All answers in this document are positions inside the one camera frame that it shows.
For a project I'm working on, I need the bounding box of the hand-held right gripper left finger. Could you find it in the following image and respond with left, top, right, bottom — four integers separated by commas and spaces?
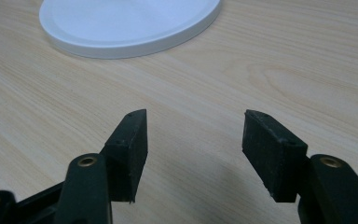
100, 108, 149, 204

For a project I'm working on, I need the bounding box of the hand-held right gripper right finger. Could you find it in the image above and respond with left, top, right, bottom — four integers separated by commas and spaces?
241, 108, 310, 203

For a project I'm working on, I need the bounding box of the white utensil rack stand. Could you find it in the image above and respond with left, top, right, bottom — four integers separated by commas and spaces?
38, 0, 224, 61

